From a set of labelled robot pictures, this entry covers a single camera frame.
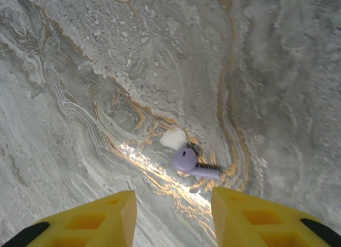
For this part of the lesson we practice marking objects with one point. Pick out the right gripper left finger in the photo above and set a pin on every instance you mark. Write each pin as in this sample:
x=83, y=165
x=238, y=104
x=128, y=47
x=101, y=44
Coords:
x=93, y=225

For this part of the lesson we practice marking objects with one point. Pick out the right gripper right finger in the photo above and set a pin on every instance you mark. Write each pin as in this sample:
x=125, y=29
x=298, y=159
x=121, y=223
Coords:
x=253, y=225

